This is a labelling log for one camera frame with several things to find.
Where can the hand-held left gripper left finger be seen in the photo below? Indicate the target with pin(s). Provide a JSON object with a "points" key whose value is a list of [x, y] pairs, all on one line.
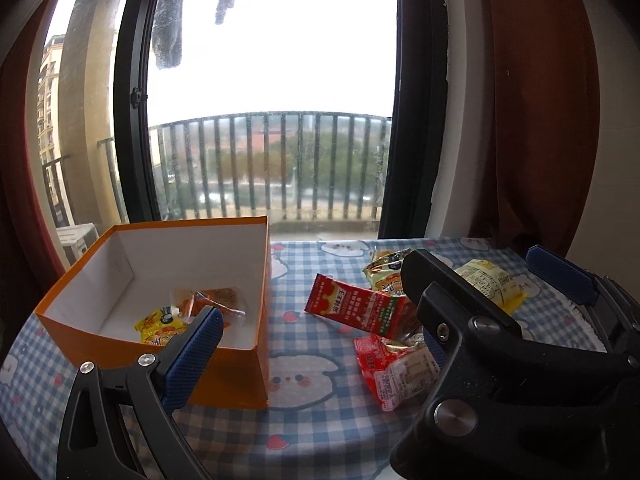
{"points": [[192, 355]]}

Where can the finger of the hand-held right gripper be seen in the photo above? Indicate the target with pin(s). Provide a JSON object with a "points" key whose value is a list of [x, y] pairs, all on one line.
{"points": [[450, 305], [560, 275]]}

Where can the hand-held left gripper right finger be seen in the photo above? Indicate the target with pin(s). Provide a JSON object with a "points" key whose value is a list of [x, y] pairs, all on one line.
{"points": [[434, 352]]}

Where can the red and white snack packet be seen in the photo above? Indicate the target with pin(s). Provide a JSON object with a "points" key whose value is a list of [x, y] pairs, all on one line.
{"points": [[395, 375]]}

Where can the orange cardboard box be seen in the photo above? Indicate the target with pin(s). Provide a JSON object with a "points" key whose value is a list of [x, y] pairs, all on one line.
{"points": [[235, 375]]}

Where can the pale yellow snack bag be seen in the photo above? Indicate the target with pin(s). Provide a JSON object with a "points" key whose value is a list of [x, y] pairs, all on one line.
{"points": [[492, 282]]}

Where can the golden green snack packet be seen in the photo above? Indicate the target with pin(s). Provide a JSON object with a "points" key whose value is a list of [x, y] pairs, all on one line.
{"points": [[385, 275]]}

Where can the red snack packet green end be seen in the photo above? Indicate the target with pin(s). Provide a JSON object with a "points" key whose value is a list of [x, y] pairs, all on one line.
{"points": [[350, 305]]}

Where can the yellow snack packet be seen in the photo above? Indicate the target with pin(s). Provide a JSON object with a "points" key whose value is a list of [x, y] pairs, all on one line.
{"points": [[157, 327]]}

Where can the clear-wrapped orange snack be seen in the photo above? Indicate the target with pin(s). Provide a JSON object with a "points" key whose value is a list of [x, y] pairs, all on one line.
{"points": [[220, 300]]}

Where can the blue checked bear-print tablecloth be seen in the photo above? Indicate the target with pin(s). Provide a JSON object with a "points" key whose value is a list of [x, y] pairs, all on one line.
{"points": [[310, 425]]}

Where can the white plastic stool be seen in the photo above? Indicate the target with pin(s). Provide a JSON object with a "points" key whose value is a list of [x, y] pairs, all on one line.
{"points": [[77, 240]]}

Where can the brown curtain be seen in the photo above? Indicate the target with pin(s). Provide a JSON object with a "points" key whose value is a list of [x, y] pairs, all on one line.
{"points": [[540, 110]]}

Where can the dark red curtain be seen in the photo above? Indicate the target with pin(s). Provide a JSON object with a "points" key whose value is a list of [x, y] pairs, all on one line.
{"points": [[15, 185]]}

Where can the dark balcony railing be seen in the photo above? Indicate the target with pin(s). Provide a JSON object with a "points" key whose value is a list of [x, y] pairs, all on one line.
{"points": [[270, 115]]}

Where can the black window latch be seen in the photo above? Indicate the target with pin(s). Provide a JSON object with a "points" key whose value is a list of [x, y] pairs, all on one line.
{"points": [[136, 98]]}

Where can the distant apartment building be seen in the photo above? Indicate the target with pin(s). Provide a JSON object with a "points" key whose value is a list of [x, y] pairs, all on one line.
{"points": [[47, 90]]}

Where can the grey hanging towel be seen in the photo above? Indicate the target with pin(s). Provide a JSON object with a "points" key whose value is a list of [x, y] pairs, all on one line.
{"points": [[170, 35]]}

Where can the black window frame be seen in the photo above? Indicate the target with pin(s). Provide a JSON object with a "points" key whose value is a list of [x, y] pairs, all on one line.
{"points": [[127, 160]]}

